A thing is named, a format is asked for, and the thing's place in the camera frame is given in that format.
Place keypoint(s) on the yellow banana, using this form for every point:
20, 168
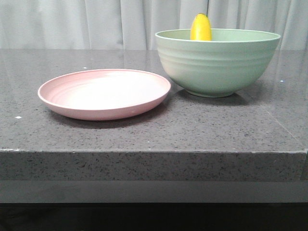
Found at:
201, 28

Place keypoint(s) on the green bowl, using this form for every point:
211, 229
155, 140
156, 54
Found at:
231, 61

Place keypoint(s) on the white curtain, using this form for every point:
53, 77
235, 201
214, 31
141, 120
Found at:
132, 24

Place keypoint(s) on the pink plate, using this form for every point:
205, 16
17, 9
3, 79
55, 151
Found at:
104, 94

